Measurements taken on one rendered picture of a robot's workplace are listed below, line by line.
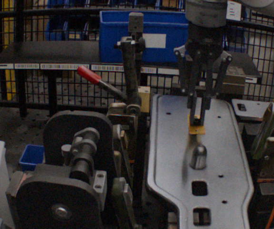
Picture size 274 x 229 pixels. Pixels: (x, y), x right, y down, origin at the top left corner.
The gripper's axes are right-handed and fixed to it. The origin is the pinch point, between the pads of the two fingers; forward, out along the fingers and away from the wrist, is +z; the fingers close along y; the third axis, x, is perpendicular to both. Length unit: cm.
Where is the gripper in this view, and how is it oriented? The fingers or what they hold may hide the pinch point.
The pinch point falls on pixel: (197, 108)
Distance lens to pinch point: 90.8
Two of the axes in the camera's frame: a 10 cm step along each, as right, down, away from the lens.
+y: 10.0, 0.7, -0.3
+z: -0.5, 8.8, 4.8
